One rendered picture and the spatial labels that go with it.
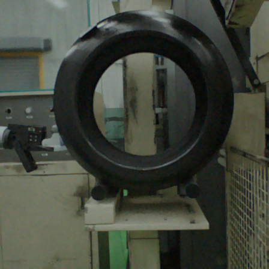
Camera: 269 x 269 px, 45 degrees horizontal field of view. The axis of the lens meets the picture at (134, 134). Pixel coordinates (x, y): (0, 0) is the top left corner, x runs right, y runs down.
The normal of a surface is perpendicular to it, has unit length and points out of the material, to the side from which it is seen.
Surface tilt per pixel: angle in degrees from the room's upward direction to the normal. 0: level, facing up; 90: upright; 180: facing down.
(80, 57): 84
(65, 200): 90
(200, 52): 83
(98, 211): 90
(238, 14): 162
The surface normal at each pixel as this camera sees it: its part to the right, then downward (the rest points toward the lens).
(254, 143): -0.05, 0.06
